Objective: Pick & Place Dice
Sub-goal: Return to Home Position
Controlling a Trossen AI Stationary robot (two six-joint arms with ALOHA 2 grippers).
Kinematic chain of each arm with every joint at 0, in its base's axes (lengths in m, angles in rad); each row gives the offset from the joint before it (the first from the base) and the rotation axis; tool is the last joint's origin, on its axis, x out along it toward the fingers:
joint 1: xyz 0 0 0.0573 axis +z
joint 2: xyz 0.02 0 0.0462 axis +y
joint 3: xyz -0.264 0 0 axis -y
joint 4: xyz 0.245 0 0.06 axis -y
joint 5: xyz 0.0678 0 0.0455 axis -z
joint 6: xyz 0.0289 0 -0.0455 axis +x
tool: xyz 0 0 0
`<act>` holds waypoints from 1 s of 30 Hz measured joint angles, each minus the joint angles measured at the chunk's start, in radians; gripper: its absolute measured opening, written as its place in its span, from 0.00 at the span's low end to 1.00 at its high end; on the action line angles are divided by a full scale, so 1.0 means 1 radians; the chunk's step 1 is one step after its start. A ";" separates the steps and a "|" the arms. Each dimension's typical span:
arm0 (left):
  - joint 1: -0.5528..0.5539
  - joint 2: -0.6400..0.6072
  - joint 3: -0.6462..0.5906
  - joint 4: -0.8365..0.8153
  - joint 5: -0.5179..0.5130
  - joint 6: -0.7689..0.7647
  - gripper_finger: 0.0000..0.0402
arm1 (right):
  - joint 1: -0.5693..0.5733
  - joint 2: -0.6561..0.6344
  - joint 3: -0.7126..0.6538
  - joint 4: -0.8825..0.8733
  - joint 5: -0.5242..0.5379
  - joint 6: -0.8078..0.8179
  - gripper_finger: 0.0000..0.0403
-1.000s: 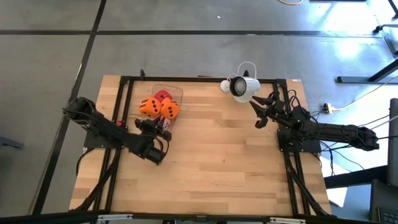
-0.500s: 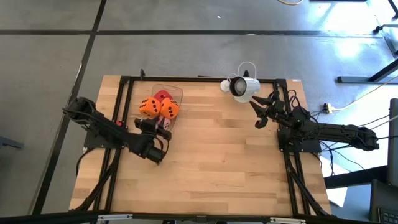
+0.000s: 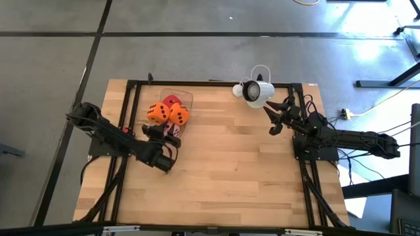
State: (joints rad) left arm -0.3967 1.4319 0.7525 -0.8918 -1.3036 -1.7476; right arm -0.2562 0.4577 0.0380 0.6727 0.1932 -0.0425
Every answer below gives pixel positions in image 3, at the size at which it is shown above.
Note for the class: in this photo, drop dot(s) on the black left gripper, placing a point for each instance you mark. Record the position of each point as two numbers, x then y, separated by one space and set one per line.
155 132

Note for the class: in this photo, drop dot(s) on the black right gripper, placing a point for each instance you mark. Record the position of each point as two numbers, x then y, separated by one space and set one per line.
293 118

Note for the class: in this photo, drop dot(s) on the large pink foam die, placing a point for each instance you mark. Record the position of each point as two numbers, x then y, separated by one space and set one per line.
172 129

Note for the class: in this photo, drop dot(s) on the large orange foam die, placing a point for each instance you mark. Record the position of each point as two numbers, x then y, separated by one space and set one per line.
158 113
179 114

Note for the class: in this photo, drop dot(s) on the large red foam die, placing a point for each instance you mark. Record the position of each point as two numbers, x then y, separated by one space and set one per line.
172 100

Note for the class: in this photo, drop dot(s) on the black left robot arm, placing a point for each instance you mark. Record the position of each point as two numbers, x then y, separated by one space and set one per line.
111 137

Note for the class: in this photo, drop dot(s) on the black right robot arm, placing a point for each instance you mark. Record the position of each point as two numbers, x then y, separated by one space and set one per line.
361 139

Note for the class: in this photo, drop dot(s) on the black table clamp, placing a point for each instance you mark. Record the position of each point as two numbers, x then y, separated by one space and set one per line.
259 78

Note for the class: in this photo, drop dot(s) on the clear plastic bin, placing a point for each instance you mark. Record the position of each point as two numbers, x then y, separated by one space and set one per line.
189 98

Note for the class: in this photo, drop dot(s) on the black desk leg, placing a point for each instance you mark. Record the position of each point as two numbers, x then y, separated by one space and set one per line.
377 84

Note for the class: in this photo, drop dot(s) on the black floor bar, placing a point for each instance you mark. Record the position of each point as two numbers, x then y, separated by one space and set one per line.
374 187

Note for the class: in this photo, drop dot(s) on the grey floor object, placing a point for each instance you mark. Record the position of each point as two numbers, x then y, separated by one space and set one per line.
10 150

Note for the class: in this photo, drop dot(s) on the black box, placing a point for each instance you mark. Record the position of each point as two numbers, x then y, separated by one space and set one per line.
403 209

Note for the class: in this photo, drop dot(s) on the black aluminium table frame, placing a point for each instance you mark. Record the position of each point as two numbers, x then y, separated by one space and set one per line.
213 83

